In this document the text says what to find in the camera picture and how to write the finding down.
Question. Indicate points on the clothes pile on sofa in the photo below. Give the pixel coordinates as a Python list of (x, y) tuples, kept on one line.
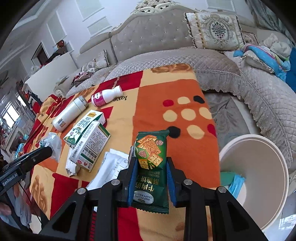
[(81, 77)]

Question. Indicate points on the left hand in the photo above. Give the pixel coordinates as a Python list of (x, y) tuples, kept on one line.
[(5, 209)]

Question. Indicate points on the white thermos bottle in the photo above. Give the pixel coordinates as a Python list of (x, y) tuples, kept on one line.
[(67, 116)]

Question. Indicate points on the light blue snack bag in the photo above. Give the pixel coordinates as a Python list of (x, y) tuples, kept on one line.
[(236, 185)]

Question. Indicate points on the green cracker packet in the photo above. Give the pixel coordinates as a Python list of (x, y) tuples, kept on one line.
[(151, 192)]

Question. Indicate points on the white cabinet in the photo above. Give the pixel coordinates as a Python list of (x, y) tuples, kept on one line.
[(43, 82)]

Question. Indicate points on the blue cushion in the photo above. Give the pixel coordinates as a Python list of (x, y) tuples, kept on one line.
[(291, 75)]

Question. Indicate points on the beige clothes pile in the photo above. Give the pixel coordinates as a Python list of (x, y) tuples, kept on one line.
[(282, 49)]

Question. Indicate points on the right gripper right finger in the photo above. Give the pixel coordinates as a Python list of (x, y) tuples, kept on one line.
[(207, 209)]

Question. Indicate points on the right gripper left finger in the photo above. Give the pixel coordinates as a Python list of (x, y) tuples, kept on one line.
[(92, 215)]

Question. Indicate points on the white printed wrapper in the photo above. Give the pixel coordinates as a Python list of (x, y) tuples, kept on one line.
[(113, 162)]

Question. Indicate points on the small grey tissue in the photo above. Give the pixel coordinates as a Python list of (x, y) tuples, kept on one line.
[(53, 141)]

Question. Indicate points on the beige tufted sofa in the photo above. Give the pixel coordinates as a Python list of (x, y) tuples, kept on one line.
[(147, 40)]

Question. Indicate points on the grey edged pillow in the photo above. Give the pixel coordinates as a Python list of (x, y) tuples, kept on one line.
[(251, 59)]

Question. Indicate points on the small embroidered cushion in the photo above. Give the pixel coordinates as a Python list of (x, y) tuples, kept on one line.
[(99, 62)]

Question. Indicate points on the white green medicine box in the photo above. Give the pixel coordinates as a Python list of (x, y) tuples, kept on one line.
[(90, 145)]

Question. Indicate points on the large embroidered cushion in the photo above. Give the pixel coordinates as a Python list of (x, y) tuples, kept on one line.
[(214, 31)]

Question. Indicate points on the colourful patterned blanket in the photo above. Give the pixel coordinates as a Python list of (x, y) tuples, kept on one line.
[(167, 97)]

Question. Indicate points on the colourful striped blanket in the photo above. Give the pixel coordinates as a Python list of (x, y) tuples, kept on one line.
[(280, 66)]

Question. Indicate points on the pink label yogurt bottle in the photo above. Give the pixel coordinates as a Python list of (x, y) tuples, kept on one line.
[(105, 96)]

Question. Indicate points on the milk carton with cow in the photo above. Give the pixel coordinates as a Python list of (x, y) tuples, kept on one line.
[(76, 132)]

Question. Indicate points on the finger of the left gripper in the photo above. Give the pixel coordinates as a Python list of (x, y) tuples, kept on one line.
[(27, 162)]

